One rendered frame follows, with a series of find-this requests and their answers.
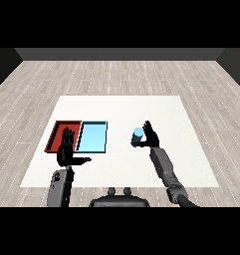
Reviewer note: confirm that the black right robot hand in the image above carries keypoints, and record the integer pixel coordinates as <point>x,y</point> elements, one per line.
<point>152,138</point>

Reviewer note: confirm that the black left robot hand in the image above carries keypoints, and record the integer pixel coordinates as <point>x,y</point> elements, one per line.
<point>65,153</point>

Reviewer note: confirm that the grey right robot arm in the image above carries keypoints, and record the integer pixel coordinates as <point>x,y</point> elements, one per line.
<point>167,174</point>

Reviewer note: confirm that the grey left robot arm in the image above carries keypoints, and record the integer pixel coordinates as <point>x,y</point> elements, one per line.
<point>59,187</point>

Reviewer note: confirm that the small blue can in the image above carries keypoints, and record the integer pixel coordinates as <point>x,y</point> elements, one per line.
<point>136,136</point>

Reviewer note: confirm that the red shallow open box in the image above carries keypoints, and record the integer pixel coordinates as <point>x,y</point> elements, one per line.
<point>55,136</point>

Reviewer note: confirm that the light blue shallow open box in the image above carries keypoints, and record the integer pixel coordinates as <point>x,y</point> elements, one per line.
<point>92,136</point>

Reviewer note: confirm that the dark grey robot body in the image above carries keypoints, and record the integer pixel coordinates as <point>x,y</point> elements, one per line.
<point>119,200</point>

